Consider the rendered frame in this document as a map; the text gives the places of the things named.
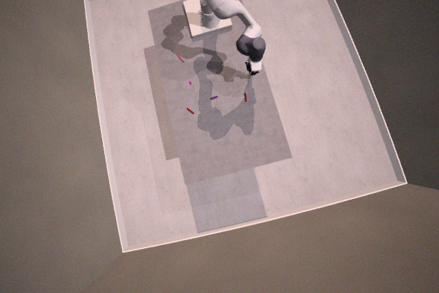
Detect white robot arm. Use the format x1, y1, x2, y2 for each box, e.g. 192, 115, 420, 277
199, 0, 265, 71

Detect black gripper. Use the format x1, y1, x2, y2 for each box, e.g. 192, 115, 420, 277
245, 60, 260, 78

